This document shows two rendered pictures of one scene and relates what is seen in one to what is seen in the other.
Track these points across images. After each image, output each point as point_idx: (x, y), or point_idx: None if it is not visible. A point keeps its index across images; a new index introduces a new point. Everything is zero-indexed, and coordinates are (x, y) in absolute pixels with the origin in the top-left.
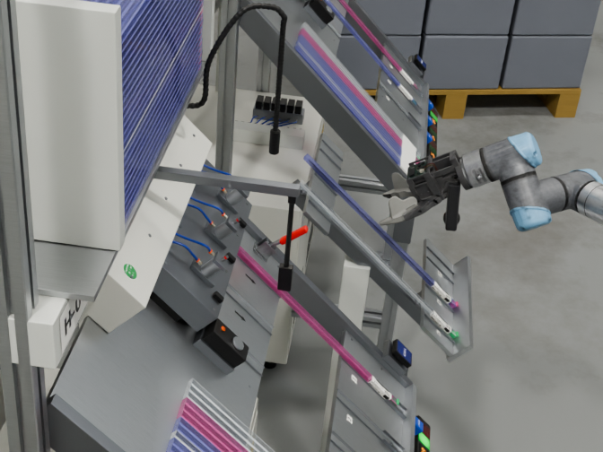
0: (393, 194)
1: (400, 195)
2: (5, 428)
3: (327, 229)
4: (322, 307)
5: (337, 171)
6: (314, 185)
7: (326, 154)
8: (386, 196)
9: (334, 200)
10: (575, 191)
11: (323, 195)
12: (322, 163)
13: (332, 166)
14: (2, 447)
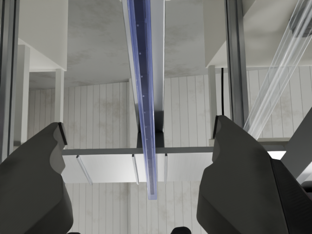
0: (60, 146)
1: (59, 158)
2: (257, 55)
3: (276, 153)
4: None
5: (91, 158)
6: (191, 178)
7: (88, 178)
8: (63, 126)
9: (184, 154)
10: None
11: (195, 167)
12: (118, 176)
13: (95, 165)
14: (270, 53)
